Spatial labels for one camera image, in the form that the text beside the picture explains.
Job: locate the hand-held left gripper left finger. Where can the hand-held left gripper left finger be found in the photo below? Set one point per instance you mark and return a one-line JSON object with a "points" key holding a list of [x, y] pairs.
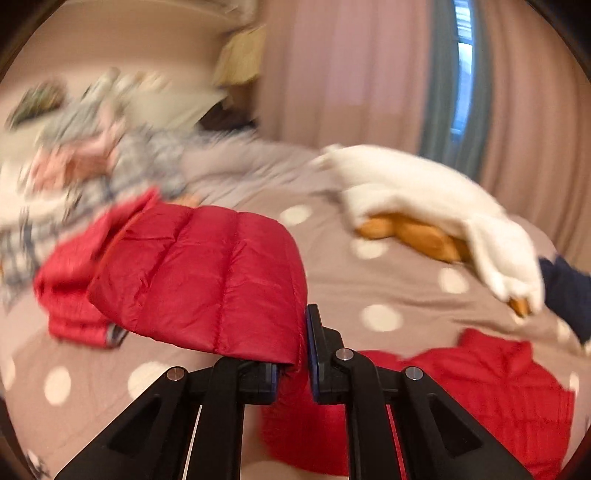
{"points": [[274, 382]]}

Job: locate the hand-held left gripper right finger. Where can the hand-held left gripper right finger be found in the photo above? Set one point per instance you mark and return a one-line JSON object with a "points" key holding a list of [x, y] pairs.
{"points": [[314, 350]]}

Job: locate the red down jacket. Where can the red down jacket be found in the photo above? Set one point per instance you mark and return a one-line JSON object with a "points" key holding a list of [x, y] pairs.
{"points": [[198, 277]]}

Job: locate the checkered clothes pile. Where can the checkered clothes pile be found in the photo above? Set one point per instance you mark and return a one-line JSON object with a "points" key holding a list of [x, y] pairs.
{"points": [[152, 152]]}

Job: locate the polka dot bedspread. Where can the polka dot bedspread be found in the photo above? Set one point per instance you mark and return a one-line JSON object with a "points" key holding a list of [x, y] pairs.
{"points": [[332, 258]]}

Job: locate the white plush goose toy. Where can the white plush goose toy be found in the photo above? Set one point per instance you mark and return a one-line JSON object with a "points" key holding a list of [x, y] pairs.
{"points": [[415, 184]]}

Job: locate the navy blue cloth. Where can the navy blue cloth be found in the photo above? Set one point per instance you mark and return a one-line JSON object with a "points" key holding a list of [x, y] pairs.
{"points": [[568, 290]]}

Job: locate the pink curtain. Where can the pink curtain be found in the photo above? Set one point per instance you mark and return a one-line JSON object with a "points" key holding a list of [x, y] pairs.
{"points": [[332, 69]]}

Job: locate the grey-blue curtain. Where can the grey-blue curtain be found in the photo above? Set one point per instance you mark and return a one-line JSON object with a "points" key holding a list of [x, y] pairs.
{"points": [[438, 92]]}

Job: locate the pink cloth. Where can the pink cloth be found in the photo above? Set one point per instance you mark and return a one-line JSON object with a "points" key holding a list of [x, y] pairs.
{"points": [[74, 159]]}

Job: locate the yellowish pillow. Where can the yellowish pillow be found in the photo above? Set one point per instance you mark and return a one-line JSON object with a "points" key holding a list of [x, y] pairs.
{"points": [[242, 55]]}

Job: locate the window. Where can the window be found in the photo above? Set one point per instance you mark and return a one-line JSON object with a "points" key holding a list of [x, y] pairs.
{"points": [[462, 60]]}

